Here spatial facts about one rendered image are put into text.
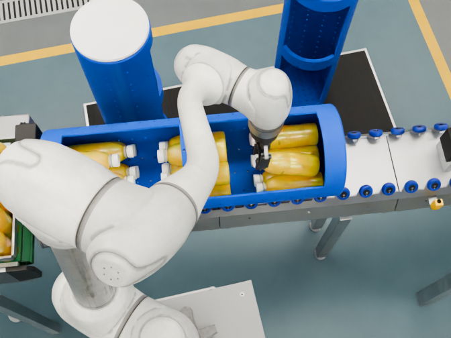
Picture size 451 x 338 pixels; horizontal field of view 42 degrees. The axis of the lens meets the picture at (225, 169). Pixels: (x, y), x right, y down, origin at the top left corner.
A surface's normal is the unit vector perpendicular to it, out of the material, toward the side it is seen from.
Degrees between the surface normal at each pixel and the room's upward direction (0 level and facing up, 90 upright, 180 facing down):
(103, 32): 0
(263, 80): 6
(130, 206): 26
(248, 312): 0
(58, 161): 21
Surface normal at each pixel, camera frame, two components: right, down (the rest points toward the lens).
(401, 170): 0.00, -0.38
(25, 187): -0.25, -0.05
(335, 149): 0.04, 0.03
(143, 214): 0.18, -0.78
